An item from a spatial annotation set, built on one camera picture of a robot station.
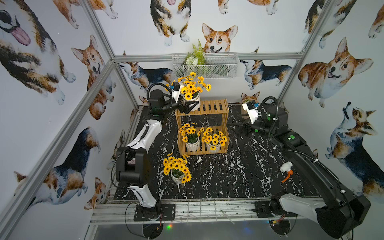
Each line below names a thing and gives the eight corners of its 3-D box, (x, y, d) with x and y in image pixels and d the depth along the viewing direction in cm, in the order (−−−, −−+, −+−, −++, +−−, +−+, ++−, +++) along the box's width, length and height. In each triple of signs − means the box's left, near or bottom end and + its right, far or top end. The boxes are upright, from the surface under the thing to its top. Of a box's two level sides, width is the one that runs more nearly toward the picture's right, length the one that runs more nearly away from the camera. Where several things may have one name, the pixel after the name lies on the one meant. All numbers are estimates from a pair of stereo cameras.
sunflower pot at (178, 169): (167, 188, 83) (160, 177, 70) (170, 168, 90) (164, 155, 77) (191, 187, 83) (188, 177, 70) (192, 168, 90) (190, 155, 77)
